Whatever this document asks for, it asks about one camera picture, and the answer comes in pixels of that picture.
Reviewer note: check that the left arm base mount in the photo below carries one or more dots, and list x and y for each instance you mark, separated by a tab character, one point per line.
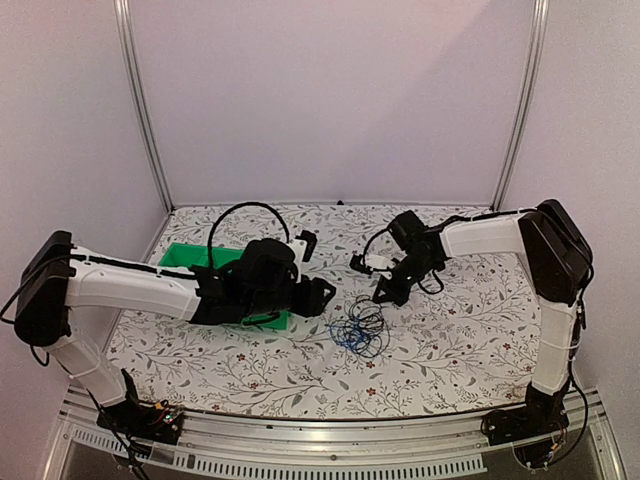
159	423

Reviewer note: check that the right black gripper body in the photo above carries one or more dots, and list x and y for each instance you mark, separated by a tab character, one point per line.
414	268

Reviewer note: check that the floral patterned table mat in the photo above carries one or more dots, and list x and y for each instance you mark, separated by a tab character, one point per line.
467	340

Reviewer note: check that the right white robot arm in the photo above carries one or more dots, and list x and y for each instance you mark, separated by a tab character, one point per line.
557	257

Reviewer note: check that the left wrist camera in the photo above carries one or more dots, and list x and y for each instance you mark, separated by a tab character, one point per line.
304	245

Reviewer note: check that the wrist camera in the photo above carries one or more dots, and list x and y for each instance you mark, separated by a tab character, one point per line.
304	245
371	263

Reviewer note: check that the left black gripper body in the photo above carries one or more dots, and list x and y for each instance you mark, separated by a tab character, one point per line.
266	303

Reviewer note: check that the aluminium front rail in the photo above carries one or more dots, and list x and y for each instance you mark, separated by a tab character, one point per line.
451	446

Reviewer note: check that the left aluminium corner post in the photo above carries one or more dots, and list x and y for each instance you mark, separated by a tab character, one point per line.
134	77

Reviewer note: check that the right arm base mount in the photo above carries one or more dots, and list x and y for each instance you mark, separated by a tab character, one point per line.
538	417

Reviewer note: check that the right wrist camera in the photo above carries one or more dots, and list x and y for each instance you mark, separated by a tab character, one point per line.
371	263

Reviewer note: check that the green plastic divided bin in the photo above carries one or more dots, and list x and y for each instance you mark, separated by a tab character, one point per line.
186	255

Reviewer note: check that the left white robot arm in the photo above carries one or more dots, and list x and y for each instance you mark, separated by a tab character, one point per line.
63	276

